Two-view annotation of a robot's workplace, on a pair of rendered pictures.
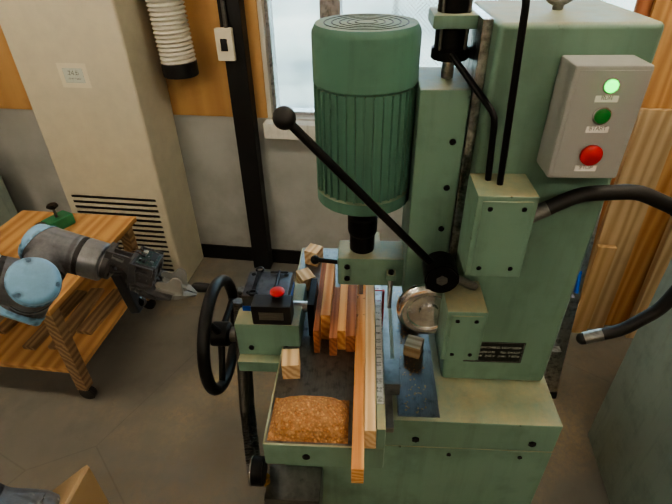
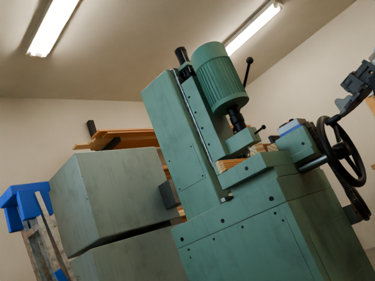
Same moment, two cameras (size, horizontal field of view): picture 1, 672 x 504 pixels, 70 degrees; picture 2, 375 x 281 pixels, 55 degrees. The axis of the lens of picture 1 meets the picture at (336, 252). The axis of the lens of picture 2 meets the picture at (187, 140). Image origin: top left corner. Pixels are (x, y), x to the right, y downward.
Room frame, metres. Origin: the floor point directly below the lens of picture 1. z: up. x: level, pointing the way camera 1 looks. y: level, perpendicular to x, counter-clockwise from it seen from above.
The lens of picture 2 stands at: (2.23, 0.60, 0.65)
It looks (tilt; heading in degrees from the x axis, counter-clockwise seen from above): 17 degrees up; 214
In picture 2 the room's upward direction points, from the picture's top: 22 degrees counter-clockwise
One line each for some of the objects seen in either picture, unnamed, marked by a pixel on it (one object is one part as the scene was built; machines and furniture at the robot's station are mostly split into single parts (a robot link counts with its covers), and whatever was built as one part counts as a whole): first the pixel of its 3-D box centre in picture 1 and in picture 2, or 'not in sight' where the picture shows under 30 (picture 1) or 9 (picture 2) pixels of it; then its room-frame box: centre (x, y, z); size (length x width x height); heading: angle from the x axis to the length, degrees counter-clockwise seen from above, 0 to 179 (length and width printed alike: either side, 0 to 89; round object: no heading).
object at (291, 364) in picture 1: (291, 363); not in sight; (0.65, 0.09, 0.92); 0.04 x 0.03 x 0.04; 2
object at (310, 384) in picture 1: (312, 333); (287, 161); (0.78, 0.06, 0.87); 0.61 x 0.30 x 0.06; 176
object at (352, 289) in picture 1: (351, 312); not in sight; (0.79, -0.03, 0.92); 0.19 x 0.02 x 0.05; 176
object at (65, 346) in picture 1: (51, 292); not in sight; (1.62, 1.25, 0.32); 0.66 x 0.57 x 0.64; 172
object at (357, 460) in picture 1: (360, 327); (265, 161); (0.75, -0.05, 0.92); 0.67 x 0.02 x 0.04; 176
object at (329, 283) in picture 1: (328, 299); not in sight; (0.82, 0.02, 0.94); 0.18 x 0.02 x 0.07; 176
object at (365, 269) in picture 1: (370, 266); (243, 142); (0.82, -0.07, 1.03); 0.14 x 0.07 x 0.09; 86
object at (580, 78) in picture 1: (589, 118); not in sight; (0.66, -0.36, 1.40); 0.10 x 0.06 x 0.16; 86
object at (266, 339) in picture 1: (273, 317); (300, 143); (0.79, 0.14, 0.91); 0.15 x 0.14 x 0.09; 176
